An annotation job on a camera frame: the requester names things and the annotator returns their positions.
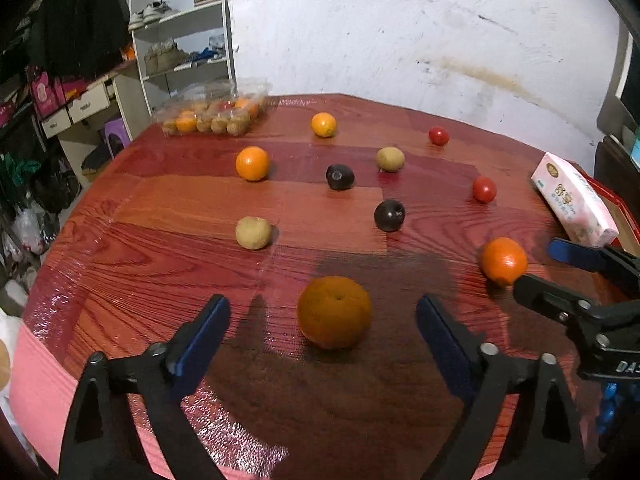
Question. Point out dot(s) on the red tomato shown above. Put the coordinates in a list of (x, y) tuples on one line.
[(484, 190), (438, 136)]

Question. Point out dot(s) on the white shelf unit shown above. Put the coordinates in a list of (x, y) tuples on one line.
[(179, 43)]

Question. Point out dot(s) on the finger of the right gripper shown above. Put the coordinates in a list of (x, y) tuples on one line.
[(619, 267), (571, 309)]

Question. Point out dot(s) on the kiwi fruit near left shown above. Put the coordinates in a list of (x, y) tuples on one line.
[(253, 233)]

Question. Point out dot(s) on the pink tissue pack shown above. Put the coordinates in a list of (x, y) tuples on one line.
[(573, 200)]

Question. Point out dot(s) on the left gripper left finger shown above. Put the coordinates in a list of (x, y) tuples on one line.
[(100, 439)]

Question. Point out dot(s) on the clear plastic fruit tray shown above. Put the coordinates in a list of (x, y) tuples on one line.
[(223, 107)]

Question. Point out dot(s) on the pink gift bag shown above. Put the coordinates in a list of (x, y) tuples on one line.
[(47, 94)]

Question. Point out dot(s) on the red tomato near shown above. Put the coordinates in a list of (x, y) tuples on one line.
[(484, 190)]

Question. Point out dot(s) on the dark plum near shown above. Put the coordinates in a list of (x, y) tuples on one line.
[(389, 215)]

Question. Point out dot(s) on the kiwi fruit far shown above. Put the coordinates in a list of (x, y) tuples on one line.
[(390, 159)]

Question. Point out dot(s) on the white drawer cabinet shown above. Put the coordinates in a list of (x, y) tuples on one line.
[(76, 125)]

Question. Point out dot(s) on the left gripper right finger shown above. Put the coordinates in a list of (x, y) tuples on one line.
[(543, 440)]

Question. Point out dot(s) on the dark plum far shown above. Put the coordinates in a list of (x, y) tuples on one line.
[(340, 177)]

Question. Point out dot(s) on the large orange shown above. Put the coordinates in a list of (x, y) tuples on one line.
[(334, 312)]

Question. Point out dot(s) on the purple plastic stool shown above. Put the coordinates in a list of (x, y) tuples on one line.
[(116, 136)]

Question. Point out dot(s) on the red tomato far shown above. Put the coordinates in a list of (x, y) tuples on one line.
[(438, 136)]

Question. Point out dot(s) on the small orange mandarin far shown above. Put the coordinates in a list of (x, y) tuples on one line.
[(323, 125)]

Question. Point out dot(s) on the dark plum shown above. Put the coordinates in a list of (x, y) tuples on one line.
[(340, 177), (389, 215)]

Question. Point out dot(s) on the kiwi fruit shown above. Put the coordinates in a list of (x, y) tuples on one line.
[(253, 233), (390, 159)]

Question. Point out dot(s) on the black hanging clothes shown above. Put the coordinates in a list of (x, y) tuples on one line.
[(78, 39)]

